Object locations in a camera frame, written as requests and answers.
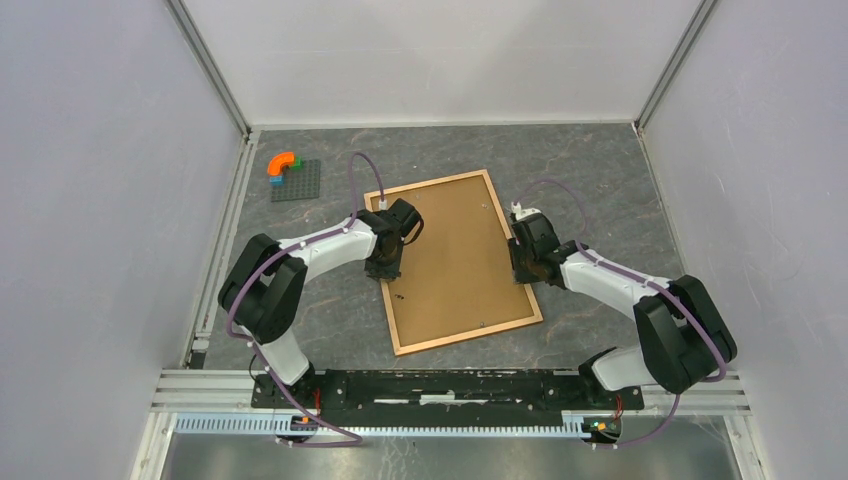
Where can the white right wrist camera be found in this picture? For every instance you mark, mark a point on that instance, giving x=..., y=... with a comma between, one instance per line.
x=519, y=213

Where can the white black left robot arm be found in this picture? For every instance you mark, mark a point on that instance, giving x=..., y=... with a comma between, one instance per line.
x=262, y=292

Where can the left aluminium corner post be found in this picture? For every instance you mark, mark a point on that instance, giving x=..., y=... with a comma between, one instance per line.
x=203, y=55

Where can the grey lego baseplate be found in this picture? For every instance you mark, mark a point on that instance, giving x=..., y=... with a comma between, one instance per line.
x=302, y=184

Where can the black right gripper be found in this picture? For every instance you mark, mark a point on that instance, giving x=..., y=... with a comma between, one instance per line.
x=519, y=275

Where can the orange curved toy block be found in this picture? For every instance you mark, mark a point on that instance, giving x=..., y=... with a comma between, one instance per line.
x=280, y=162

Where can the aluminium corner post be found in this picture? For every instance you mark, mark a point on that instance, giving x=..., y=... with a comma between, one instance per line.
x=203, y=55
x=675, y=62

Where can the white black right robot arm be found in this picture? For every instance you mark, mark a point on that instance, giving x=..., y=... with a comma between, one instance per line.
x=682, y=337

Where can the white slotted cable duct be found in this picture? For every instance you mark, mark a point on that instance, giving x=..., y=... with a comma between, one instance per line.
x=298, y=426

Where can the wooden picture frame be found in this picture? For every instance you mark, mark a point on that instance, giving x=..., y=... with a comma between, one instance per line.
x=464, y=334

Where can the right aluminium corner post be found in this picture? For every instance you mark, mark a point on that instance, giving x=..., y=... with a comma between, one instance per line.
x=675, y=62

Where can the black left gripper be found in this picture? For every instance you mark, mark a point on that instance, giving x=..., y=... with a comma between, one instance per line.
x=375, y=272

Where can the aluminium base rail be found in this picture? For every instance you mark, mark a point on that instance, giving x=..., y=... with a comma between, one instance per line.
x=231, y=391

